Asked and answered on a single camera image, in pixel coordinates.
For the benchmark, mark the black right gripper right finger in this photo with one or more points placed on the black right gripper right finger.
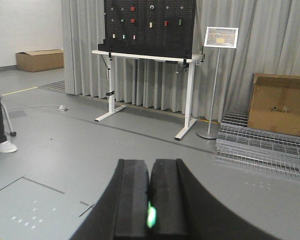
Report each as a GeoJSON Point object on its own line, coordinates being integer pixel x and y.
{"type": "Point", "coordinates": [186, 210]}

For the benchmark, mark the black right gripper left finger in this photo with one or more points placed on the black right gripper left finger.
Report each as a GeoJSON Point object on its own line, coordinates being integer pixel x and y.
{"type": "Point", "coordinates": [121, 212]}

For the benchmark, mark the green plastic spoon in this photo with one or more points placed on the green plastic spoon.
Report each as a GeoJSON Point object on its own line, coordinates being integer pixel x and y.
{"type": "Point", "coordinates": [151, 216]}

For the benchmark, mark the stacked metal grates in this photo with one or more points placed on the stacked metal grates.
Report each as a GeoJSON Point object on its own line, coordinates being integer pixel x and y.
{"type": "Point", "coordinates": [240, 146]}

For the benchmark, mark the white floor power box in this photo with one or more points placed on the white floor power box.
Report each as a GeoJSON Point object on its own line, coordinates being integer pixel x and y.
{"type": "Point", "coordinates": [63, 108]}

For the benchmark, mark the white sneaker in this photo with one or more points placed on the white sneaker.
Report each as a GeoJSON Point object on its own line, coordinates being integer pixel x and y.
{"type": "Point", "coordinates": [7, 147]}

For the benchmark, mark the chair leg with caster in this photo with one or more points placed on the chair leg with caster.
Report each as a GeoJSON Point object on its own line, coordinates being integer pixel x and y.
{"type": "Point", "coordinates": [12, 133]}

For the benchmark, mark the large cardboard box right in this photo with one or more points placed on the large cardboard box right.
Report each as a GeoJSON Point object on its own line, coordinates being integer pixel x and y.
{"type": "Point", "coordinates": [275, 104]}

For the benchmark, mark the white standing desk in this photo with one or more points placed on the white standing desk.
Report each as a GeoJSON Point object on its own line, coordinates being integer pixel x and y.
{"type": "Point", "coordinates": [152, 75]}

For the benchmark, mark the cardboard box left background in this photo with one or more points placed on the cardboard box left background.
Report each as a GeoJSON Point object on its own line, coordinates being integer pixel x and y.
{"type": "Point", "coordinates": [40, 60]}

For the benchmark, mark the sign on metal stand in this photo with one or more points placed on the sign on metal stand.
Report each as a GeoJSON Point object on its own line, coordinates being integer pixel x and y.
{"type": "Point", "coordinates": [217, 37]}

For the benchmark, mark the black pegboard with parts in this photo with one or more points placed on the black pegboard with parts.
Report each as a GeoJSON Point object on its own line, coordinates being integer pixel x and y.
{"type": "Point", "coordinates": [162, 28]}

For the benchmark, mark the grey curtain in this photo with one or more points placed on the grey curtain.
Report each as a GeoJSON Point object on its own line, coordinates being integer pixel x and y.
{"type": "Point", "coordinates": [268, 42]}

